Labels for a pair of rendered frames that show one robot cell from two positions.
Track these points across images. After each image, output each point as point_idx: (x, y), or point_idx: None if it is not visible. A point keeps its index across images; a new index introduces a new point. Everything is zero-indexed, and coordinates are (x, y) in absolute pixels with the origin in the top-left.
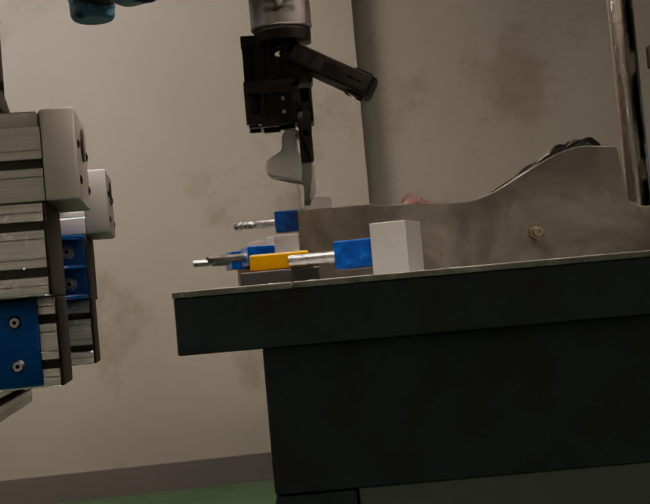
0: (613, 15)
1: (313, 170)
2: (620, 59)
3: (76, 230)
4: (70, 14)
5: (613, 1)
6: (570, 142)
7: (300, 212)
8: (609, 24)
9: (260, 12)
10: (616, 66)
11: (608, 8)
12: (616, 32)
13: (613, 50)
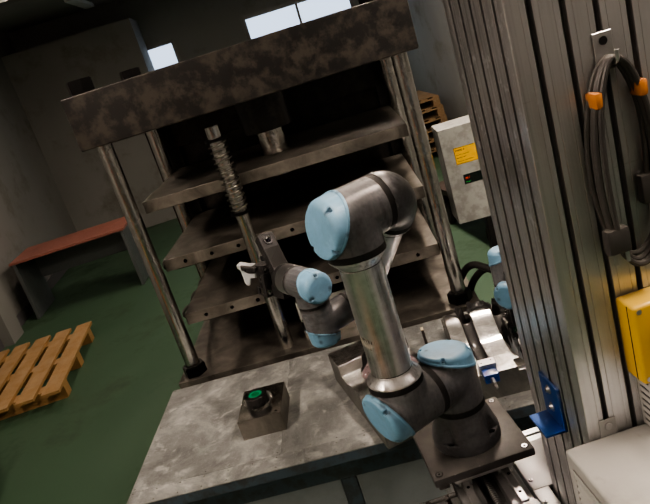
0: (149, 248)
1: None
2: (159, 271)
3: None
4: (331, 343)
5: (146, 240)
6: (466, 303)
7: None
8: (146, 253)
9: None
10: (158, 275)
11: (144, 245)
12: (153, 257)
13: (154, 267)
